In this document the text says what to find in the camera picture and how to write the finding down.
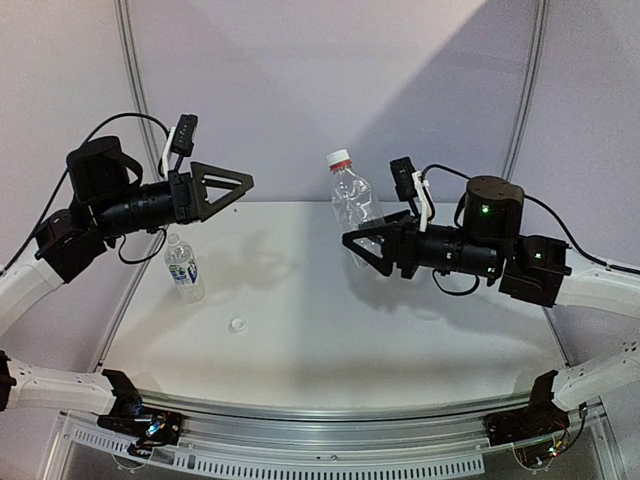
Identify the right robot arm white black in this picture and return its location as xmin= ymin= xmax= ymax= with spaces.
xmin=342 ymin=176 xmax=639 ymax=318

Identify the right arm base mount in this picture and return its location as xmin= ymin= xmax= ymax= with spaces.
xmin=483 ymin=396 xmax=588 ymax=471

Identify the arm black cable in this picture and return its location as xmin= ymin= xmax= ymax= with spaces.
xmin=0 ymin=112 xmax=174 ymax=274
xmin=419 ymin=163 xmax=640 ymax=296

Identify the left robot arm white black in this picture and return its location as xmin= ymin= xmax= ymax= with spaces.
xmin=1 ymin=136 xmax=254 ymax=434

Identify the crushed clear bottle red label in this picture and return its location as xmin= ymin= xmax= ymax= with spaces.
xmin=326 ymin=149 xmax=384 ymax=233

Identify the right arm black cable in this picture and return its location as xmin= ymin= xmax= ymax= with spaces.
xmin=419 ymin=163 xmax=640 ymax=296

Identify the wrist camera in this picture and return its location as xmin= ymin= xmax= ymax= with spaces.
xmin=390 ymin=157 xmax=435 ymax=232
xmin=159 ymin=114 xmax=199 ymax=180

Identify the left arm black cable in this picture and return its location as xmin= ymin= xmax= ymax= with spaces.
xmin=0 ymin=112 xmax=174 ymax=274

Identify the right aluminium wall post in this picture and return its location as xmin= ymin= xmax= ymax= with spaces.
xmin=501 ymin=0 xmax=550 ymax=180

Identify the white bottle cap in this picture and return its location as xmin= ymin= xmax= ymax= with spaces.
xmin=228 ymin=317 xmax=247 ymax=333

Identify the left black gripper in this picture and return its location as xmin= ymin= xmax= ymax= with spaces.
xmin=93 ymin=157 xmax=253 ymax=237

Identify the aluminium front rail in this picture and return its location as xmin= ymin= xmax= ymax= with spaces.
xmin=57 ymin=394 xmax=609 ymax=479

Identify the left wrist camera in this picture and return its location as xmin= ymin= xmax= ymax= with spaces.
xmin=159 ymin=114 xmax=199 ymax=180

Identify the aluminium wall post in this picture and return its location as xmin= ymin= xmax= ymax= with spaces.
xmin=501 ymin=0 xmax=550 ymax=180
xmin=113 ymin=0 xmax=164 ymax=181

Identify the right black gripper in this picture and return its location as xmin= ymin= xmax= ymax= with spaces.
xmin=341 ymin=211 xmax=501 ymax=279

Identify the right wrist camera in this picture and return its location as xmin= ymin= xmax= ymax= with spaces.
xmin=390 ymin=157 xmax=435 ymax=232

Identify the clear labelled water bottle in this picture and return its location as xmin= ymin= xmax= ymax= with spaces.
xmin=164 ymin=233 xmax=205 ymax=303

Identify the left aluminium wall post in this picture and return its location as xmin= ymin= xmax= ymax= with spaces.
xmin=113 ymin=0 xmax=164 ymax=181

